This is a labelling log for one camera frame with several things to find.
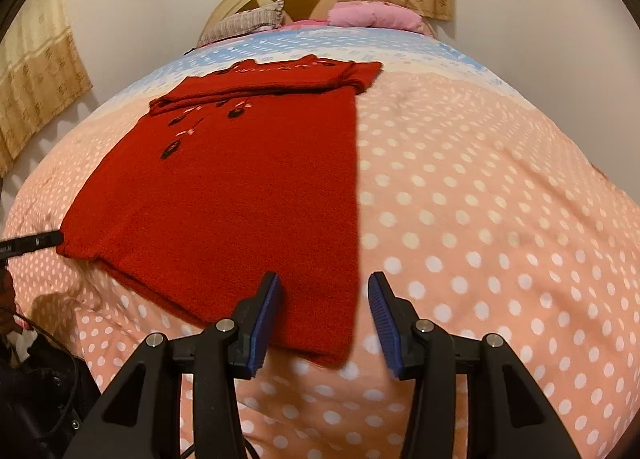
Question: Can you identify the red knitted embroidered sweater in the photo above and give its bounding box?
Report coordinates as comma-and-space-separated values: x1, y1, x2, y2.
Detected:
56, 54, 383, 369

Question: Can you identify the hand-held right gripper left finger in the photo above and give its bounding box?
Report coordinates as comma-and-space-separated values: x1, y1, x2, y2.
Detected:
62, 271, 286, 459

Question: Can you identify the striped pillow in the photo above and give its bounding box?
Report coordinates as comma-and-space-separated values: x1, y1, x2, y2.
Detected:
197, 0, 285, 46

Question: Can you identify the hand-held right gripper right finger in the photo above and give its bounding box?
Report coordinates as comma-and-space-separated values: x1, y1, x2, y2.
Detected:
367, 271, 583, 459

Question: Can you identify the pink pillow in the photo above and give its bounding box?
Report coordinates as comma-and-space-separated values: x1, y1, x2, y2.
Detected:
327, 2, 431, 35

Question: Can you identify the polka dot bedspread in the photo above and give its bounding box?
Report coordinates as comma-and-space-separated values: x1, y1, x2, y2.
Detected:
0, 26, 640, 459

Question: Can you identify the black cable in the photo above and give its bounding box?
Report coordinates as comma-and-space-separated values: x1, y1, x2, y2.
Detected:
0, 306, 83, 420

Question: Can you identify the beige patterned side curtain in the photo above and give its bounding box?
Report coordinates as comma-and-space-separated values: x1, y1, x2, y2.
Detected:
0, 0, 93, 175

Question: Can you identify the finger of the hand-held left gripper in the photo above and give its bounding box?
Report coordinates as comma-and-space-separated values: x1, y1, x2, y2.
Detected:
12, 231, 65, 254

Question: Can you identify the pink bed sheet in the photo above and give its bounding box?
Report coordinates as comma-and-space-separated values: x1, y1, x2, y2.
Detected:
280, 19, 331, 31

